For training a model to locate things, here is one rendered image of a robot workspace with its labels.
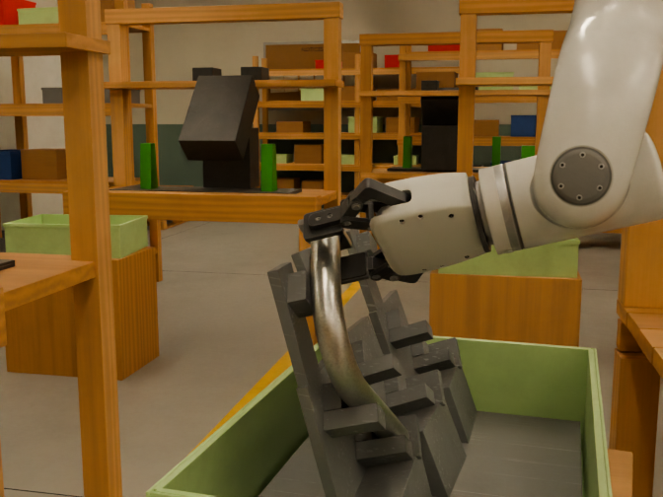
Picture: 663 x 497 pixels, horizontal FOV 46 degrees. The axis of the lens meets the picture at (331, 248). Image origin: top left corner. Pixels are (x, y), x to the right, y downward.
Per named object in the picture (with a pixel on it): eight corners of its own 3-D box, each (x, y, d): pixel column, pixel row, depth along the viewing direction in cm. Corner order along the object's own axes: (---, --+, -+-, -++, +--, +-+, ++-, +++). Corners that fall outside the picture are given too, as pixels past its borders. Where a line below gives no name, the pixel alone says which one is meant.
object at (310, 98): (465, 217, 1073) (469, 49, 1037) (253, 212, 1137) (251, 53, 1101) (467, 213, 1125) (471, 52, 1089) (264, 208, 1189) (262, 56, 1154)
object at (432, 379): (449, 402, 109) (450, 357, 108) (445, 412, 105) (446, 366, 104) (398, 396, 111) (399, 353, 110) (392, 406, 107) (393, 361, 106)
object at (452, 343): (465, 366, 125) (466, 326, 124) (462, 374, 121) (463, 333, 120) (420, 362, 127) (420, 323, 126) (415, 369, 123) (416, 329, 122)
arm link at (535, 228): (521, 247, 70) (526, 250, 79) (679, 213, 66) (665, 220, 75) (500, 155, 71) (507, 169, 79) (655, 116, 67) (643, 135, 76)
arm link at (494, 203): (515, 202, 81) (485, 209, 82) (499, 145, 74) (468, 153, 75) (528, 268, 76) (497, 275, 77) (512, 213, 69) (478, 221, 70)
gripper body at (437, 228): (495, 213, 82) (392, 237, 85) (476, 148, 74) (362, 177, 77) (506, 272, 77) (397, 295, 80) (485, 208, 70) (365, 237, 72)
